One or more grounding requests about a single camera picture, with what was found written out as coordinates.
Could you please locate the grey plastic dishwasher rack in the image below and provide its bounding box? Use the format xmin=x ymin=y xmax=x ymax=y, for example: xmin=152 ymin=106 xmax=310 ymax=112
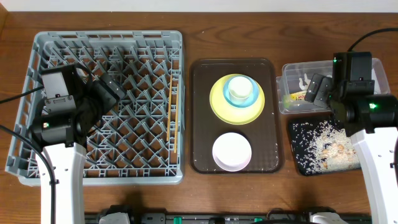
xmin=14 ymin=30 xmax=185 ymax=185

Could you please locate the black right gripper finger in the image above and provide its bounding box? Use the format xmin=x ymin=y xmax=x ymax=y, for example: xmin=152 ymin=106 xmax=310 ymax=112
xmin=304 ymin=73 xmax=324 ymax=102
xmin=313 ymin=77 xmax=332 ymax=108

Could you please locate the clear plastic bin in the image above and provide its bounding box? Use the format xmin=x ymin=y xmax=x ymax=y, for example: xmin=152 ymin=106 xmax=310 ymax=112
xmin=275 ymin=57 xmax=391 ymax=114

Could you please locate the white bowl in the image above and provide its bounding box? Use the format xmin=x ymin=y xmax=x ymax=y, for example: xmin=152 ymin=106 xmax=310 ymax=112
xmin=212 ymin=133 xmax=252 ymax=172

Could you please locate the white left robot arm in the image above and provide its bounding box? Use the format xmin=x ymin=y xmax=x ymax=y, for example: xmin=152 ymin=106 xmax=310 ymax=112
xmin=29 ymin=70 xmax=126 ymax=223

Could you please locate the green orange snack wrapper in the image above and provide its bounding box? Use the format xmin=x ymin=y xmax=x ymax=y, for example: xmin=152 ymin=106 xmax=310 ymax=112
xmin=283 ymin=91 xmax=307 ymax=108

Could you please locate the light blue small plate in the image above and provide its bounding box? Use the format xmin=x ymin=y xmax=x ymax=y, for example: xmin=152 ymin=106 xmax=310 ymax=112
xmin=223 ymin=74 xmax=259 ymax=108

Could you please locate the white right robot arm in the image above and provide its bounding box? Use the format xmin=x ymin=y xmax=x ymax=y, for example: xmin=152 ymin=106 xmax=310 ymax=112
xmin=326 ymin=77 xmax=397 ymax=223

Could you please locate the white napkin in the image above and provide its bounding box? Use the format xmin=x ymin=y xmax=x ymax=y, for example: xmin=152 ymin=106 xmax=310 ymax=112
xmin=298 ymin=73 xmax=311 ymax=91

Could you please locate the white cup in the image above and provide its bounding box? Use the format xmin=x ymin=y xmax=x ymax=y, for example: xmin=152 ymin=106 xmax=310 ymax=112
xmin=228 ymin=76 xmax=253 ymax=105

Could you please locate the yellow plate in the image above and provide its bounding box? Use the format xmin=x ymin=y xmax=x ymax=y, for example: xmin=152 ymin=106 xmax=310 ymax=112
xmin=209 ymin=74 xmax=266 ymax=125

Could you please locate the dark brown serving tray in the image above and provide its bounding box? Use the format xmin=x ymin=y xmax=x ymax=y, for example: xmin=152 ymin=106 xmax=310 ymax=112
xmin=189 ymin=58 xmax=283 ymax=174

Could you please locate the black waste tray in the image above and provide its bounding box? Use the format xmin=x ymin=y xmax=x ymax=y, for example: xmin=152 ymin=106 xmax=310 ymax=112
xmin=286 ymin=114 xmax=363 ymax=177

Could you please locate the rice pile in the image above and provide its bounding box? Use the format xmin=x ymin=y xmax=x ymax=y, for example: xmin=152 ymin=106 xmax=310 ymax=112
xmin=294 ymin=120 xmax=361 ymax=174

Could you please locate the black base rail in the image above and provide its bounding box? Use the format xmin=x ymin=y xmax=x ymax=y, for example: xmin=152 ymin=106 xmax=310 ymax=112
xmin=84 ymin=205 xmax=373 ymax=224

